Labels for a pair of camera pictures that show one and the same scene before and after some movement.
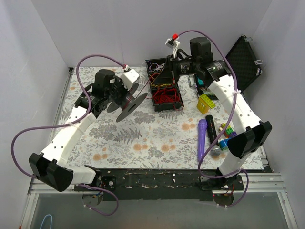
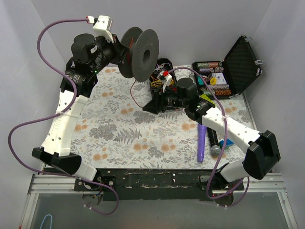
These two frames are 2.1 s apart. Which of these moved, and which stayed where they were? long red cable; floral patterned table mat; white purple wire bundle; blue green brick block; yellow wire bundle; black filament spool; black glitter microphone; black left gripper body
Moved: black left gripper body; black filament spool; long red cable
Stayed: floral patterned table mat; white purple wire bundle; blue green brick block; yellow wire bundle; black glitter microphone
